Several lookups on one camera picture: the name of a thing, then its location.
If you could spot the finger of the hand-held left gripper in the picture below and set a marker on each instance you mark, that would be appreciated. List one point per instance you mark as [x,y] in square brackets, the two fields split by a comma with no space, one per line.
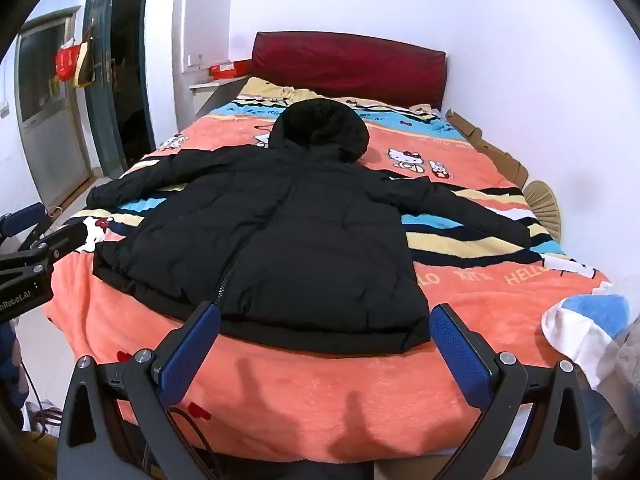
[22,219]
[62,241]

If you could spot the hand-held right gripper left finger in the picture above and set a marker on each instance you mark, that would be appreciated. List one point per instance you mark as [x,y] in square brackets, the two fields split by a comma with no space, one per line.
[192,355]

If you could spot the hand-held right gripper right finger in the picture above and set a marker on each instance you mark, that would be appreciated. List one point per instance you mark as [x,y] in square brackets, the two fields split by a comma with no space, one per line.
[460,355]

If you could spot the black hooded puffer jacket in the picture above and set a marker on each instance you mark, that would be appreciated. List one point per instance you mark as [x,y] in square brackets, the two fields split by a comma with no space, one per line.
[280,240]

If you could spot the grey framed glass door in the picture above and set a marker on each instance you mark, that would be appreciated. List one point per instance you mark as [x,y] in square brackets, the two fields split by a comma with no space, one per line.
[50,120]

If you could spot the orange cartoon printed blanket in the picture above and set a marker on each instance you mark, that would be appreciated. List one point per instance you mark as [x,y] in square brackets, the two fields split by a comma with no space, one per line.
[350,400]

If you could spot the white and blue cloth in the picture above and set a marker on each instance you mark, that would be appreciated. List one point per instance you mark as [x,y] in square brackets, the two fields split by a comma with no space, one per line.
[585,325]

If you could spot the teal door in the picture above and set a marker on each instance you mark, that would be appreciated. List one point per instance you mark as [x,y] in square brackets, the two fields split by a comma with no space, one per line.
[102,110]

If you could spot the red hanging bag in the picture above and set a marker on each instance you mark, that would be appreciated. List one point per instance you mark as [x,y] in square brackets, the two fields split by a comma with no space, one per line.
[66,64]

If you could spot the beige hanging bag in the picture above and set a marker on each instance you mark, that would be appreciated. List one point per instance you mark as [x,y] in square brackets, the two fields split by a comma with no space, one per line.
[85,67]

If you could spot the woven straw fan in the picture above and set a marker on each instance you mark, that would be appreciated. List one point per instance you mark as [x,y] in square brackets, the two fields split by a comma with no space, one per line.
[542,205]

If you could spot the brown cardboard sheet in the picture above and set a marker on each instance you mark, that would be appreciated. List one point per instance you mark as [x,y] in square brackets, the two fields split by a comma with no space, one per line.
[492,152]

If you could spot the white bedside cabinet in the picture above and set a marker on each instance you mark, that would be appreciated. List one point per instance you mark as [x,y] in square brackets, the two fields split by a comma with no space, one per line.
[212,97]

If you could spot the red cardboard box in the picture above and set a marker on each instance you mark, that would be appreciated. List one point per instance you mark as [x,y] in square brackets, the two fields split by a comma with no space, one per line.
[230,71]

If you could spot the dark red padded headboard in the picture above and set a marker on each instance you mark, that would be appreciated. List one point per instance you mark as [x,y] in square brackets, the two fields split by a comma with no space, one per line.
[350,67]

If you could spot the white wall socket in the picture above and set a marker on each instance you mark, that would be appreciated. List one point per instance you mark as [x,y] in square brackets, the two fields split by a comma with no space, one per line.
[195,61]

